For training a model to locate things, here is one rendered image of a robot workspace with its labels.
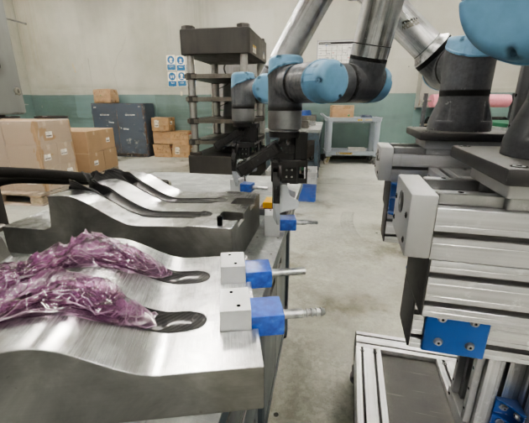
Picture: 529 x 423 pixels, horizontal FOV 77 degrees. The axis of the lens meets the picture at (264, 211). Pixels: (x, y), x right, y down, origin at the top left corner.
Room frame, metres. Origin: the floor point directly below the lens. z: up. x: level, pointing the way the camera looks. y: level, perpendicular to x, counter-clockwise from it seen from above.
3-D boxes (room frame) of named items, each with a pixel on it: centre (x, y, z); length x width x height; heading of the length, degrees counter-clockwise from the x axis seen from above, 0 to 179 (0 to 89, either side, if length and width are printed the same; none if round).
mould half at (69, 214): (0.74, 0.28, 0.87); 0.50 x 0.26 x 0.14; 79
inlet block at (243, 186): (1.13, 0.05, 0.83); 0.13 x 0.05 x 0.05; 72
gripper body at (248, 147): (1.14, 0.06, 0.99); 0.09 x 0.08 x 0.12; 72
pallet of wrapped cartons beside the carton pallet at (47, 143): (4.05, 3.05, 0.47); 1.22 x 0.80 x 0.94; 83
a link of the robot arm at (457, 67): (0.92, -0.52, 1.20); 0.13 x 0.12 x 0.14; 171
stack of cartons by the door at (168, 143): (7.35, 1.98, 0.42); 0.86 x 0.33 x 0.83; 79
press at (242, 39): (5.43, 0.51, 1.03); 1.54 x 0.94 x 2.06; 169
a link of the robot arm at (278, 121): (0.77, -0.05, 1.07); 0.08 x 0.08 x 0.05
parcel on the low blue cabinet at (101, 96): (7.51, 3.39, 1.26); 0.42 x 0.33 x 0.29; 79
